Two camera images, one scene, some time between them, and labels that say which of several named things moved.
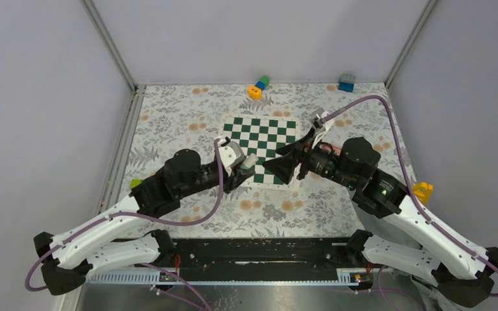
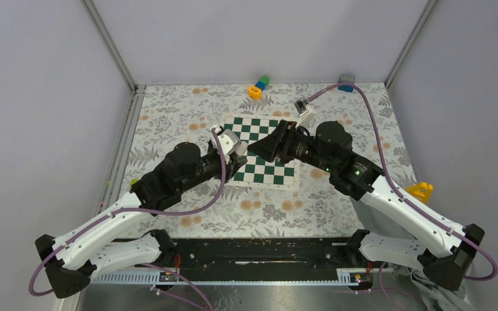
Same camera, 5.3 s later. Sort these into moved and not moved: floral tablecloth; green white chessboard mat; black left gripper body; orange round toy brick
Moved: black left gripper body
Not moved: orange round toy brick; green white chessboard mat; floral tablecloth
